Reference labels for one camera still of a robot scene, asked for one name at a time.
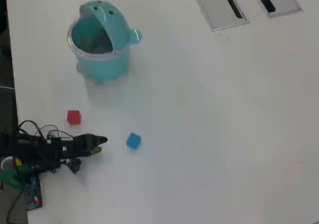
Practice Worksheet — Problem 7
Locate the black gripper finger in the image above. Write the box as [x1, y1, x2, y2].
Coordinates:
[88, 133, 109, 147]

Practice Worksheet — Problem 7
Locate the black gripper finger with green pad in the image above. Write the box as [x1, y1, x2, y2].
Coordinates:
[90, 145, 103, 156]

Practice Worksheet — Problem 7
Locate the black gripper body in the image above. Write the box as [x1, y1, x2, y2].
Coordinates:
[62, 134, 94, 159]

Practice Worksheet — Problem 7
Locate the red lego block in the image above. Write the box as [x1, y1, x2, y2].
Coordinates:
[67, 110, 83, 125]

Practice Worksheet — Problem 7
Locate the blue lego block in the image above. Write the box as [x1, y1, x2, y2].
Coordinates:
[126, 132, 142, 150]

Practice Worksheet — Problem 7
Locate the teal whale shaped bin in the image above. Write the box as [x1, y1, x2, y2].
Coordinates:
[66, 0, 143, 84]

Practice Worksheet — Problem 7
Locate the blue circuit board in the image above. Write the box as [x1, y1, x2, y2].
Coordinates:
[24, 175, 43, 211]

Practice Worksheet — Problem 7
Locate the green table clamp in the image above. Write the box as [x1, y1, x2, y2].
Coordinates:
[0, 164, 33, 189]

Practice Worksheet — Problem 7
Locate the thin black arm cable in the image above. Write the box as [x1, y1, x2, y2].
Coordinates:
[17, 120, 74, 141]

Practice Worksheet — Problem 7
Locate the white cable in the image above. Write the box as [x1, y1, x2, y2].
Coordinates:
[0, 156, 14, 172]

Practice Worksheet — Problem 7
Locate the black power cable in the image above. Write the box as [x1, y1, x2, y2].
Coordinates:
[6, 189, 25, 224]

